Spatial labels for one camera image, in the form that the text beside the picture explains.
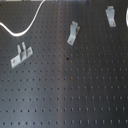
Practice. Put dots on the right metal cable clip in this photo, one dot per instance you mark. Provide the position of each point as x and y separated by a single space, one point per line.
110 13

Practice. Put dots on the left metal cable clip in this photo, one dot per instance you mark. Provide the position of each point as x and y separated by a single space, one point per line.
23 54

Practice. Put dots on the metal cable clip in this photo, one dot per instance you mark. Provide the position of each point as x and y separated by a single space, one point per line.
74 29
110 13
23 54

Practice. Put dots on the middle metal cable clip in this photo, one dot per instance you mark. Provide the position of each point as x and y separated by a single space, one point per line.
74 29

